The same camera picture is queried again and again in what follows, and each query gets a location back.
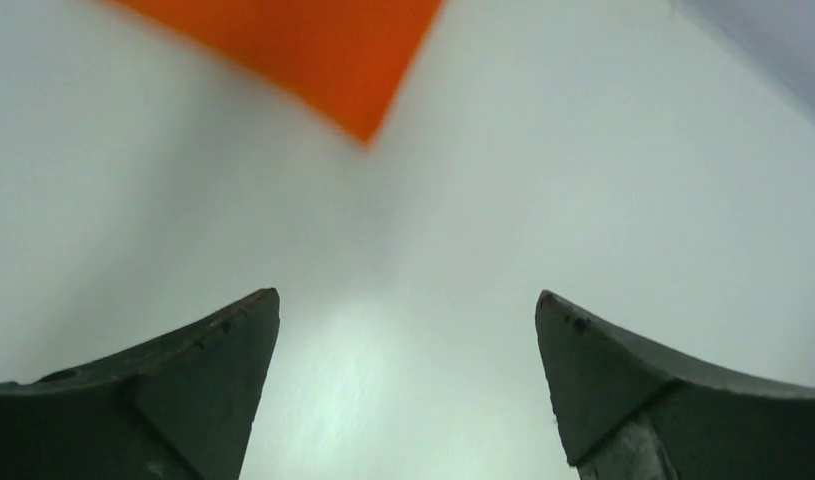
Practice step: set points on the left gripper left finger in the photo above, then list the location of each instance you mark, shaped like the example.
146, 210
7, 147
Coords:
179, 406

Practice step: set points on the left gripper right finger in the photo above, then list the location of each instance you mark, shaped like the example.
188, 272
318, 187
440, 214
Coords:
627, 407

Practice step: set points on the orange t shirt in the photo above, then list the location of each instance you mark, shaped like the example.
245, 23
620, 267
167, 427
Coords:
344, 58

